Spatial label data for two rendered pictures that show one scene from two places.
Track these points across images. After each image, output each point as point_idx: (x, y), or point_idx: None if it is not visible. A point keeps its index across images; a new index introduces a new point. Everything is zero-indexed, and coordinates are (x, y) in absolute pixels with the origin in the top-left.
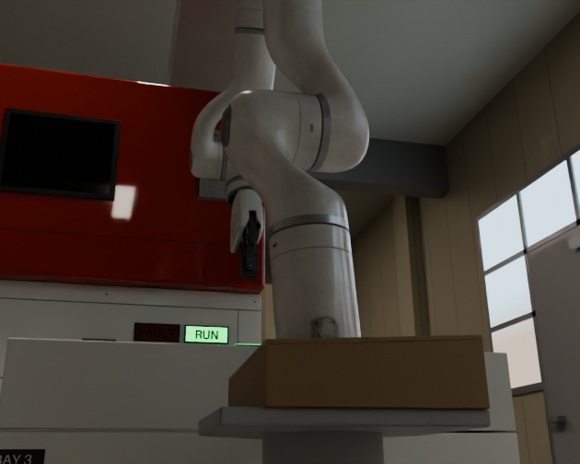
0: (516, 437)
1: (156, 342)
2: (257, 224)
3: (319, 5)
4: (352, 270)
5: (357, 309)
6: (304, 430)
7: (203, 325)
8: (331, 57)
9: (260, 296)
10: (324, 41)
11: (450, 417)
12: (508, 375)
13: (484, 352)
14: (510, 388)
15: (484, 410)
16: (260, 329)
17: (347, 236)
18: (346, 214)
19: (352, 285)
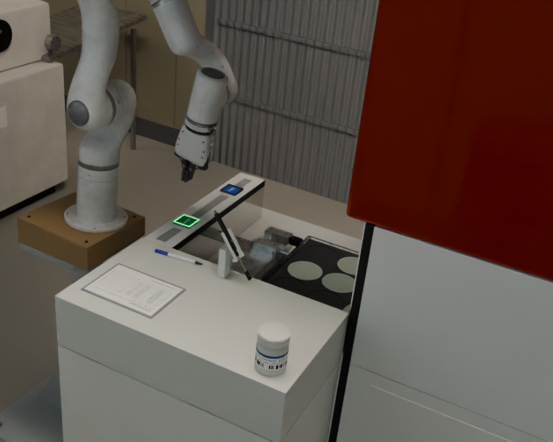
0: (58, 347)
1: (203, 197)
2: (195, 146)
3: (82, 27)
4: (77, 181)
5: (77, 200)
6: None
7: None
8: (77, 65)
9: (363, 225)
10: (81, 53)
11: None
12: (56, 310)
13: (68, 287)
14: (56, 317)
15: (21, 243)
16: (358, 259)
17: (77, 166)
18: (78, 155)
19: (76, 188)
